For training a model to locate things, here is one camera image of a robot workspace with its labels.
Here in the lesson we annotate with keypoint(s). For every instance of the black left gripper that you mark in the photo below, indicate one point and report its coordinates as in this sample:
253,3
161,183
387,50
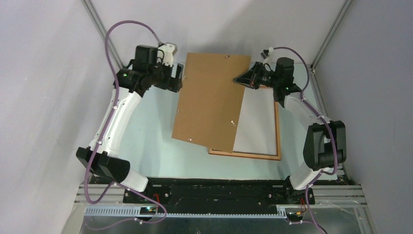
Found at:
173,84

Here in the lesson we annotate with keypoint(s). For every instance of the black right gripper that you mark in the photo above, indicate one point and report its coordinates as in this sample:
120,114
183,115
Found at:
250,78

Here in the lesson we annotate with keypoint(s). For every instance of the brown fibreboard backing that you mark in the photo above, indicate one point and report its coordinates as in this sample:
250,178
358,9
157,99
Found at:
209,104

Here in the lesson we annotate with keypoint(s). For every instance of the sunset landscape photo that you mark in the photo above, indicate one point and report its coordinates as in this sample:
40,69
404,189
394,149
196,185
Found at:
256,131

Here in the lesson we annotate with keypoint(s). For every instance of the wooden picture frame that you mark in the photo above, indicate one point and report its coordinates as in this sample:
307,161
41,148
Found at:
257,156

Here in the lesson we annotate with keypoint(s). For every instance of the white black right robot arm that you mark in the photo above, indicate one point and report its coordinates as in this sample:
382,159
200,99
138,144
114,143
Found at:
324,146

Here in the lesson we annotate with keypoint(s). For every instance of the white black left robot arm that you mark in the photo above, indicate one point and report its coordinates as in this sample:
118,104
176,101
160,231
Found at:
110,133

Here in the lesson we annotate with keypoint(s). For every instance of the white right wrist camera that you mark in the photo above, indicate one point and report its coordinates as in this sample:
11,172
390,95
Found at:
266,55

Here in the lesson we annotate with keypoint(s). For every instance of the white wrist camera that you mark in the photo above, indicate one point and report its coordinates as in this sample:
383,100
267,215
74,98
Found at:
266,55
165,54

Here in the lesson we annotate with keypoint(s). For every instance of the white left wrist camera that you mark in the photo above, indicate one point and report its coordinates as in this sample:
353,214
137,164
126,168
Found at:
165,54

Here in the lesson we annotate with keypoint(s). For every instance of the aluminium rail left side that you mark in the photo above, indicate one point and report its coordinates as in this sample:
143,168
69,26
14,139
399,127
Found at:
111,53

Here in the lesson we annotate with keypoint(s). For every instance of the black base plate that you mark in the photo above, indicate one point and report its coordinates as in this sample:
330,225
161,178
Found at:
222,198

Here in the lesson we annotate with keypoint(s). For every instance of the grey slotted cable duct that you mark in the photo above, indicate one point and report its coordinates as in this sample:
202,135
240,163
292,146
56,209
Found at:
142,211

